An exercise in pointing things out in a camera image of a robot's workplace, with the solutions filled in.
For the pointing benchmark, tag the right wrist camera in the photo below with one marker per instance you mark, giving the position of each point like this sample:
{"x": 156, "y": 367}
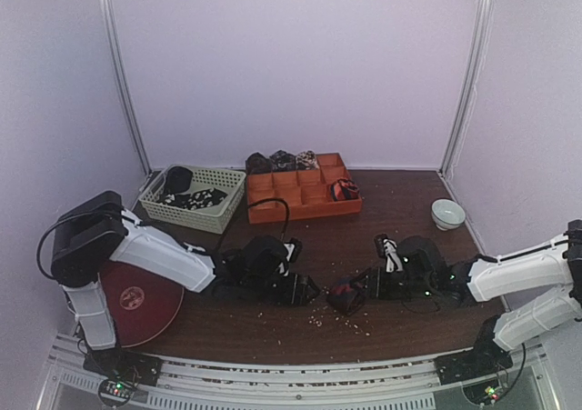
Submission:
{"x": 414, "y": 257}

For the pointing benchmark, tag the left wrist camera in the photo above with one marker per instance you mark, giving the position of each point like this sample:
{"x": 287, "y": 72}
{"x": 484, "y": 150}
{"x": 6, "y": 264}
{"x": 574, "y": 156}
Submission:
{"x": 263, "y": 257}

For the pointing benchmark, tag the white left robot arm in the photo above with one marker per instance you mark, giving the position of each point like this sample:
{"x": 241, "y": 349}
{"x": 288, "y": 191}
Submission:
{"x": 101, "y": 230}

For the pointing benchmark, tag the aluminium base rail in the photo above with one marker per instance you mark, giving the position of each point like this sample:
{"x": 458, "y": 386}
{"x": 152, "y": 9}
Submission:
{"x": 406, "y": 383}

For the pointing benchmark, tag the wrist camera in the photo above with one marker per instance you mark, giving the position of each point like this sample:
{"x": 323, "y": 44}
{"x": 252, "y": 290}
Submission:
{"x": 414, "y": 257}
{"x": 263, "y": 257}

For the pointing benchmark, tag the beige patterned rolled tie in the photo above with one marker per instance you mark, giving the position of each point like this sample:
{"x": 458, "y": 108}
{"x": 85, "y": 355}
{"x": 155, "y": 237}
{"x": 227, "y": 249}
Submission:
{"x": 307, "y": 160}

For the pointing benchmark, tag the brown patterned rolled tie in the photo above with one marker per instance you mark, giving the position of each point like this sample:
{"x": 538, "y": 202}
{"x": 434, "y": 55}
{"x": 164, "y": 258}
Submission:
{"x": 258, "y": 164}

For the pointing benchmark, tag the aluminium corner post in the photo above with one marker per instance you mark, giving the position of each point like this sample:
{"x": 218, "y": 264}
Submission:
{"x": 468, "y": 93}
{"x": 122, "y": 86}

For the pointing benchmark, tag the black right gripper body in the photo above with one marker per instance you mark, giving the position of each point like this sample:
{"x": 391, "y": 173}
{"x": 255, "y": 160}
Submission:
{"x": 367, "y": 287}

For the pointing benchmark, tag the orange wooden divider tray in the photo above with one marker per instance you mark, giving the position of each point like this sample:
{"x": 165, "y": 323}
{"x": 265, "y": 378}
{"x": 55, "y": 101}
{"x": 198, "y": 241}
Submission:
{"x": 299, "y": 194}

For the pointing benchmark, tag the black white floral tie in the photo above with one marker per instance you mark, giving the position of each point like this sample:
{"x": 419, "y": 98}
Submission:
{"x": 198, "y": 200}

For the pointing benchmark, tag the white ceramic bowl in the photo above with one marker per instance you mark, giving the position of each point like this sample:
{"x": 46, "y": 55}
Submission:
{"x": 447, "y": 214}

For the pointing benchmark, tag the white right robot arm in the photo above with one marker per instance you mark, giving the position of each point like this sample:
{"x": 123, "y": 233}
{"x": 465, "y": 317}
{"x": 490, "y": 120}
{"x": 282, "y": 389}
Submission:
{"x": 555, "y": 264}

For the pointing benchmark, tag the orange navy rolled tie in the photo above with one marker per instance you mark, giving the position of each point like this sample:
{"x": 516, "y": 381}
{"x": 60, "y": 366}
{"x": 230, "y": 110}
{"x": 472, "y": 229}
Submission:
{"x": 344, "y": 189}

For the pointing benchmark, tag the aluminium corner post left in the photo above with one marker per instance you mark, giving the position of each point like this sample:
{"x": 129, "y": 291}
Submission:
{"x": 122, "y": 86}

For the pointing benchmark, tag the red navy striped tie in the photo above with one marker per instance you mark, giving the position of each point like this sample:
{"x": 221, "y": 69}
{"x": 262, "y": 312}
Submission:
{"x": 347, "y": 296}

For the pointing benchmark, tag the pale green plastic basket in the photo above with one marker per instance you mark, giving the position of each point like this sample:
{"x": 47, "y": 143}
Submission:
{"x": 212, "y": 219}

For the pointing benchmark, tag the aluminium corner post right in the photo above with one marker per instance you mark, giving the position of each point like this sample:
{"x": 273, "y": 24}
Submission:
{"x": 468, "y": 93}

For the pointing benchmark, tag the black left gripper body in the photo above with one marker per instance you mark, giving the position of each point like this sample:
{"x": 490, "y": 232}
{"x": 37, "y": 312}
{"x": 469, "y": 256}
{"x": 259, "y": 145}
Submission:
{"x": 261, "y": 288}

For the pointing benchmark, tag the black rolled tie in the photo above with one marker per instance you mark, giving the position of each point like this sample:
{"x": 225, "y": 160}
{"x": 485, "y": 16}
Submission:
{"x": 178, "y": 180}

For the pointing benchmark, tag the round red tray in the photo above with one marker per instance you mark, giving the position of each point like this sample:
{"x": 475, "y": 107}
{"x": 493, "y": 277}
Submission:
{"x": 143, "y": 305}

